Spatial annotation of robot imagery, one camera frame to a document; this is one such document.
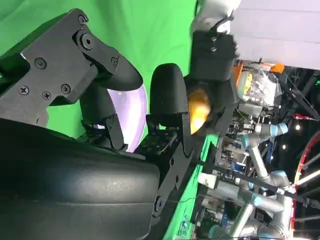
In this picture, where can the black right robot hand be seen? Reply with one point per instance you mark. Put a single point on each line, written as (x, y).
(75, 190)

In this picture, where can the green table cloth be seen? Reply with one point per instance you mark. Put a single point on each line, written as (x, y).
(150, 30)

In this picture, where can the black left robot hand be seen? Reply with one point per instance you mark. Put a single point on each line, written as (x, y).
(225, 100)

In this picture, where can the black bar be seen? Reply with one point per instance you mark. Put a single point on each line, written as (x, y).
(250, 178)

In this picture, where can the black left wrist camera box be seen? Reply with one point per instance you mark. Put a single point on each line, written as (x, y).
(212, 62)

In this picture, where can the lilac plate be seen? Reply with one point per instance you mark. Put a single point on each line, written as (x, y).
(135, 112)

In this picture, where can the red curved frame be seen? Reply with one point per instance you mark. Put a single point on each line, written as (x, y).
(300, 160)

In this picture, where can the clear plastic bag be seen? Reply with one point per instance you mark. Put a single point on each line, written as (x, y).
(260, 82)

